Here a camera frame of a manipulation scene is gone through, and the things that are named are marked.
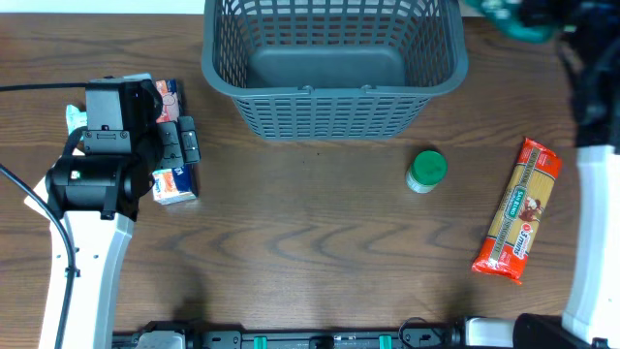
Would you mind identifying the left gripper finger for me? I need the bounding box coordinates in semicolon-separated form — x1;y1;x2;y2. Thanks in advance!
177;116;201;164
157;121;184;170

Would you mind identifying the Kleenex tissue multipack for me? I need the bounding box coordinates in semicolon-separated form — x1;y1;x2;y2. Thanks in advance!
152;79;198;205

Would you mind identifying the light blue wipes packet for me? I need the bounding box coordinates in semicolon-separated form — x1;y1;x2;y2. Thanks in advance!
65;105;87;135

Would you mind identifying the green lidded jar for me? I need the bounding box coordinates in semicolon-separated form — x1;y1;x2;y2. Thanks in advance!
405;150;448;194

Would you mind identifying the orange spaghetti packet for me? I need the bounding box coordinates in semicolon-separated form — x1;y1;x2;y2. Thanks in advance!
471;139;563;283

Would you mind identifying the green Nescafe coffee bag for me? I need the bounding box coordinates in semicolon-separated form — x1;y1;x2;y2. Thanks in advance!
465;0;554;44

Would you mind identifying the beige paper pouch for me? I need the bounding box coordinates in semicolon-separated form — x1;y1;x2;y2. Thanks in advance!
23;148;84;219

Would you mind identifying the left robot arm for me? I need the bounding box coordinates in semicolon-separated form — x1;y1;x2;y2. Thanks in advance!
39;74;201;348

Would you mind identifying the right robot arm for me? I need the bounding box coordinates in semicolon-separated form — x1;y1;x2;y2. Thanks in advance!
463;0;619;348

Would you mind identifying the grey plastic basket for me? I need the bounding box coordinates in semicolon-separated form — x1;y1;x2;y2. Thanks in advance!
201;0;468;141

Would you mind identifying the left black cable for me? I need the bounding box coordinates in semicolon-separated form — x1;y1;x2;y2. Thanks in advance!
0;82;88;349

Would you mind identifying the black mounting rail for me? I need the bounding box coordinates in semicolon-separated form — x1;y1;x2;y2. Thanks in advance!
111;318;466;349

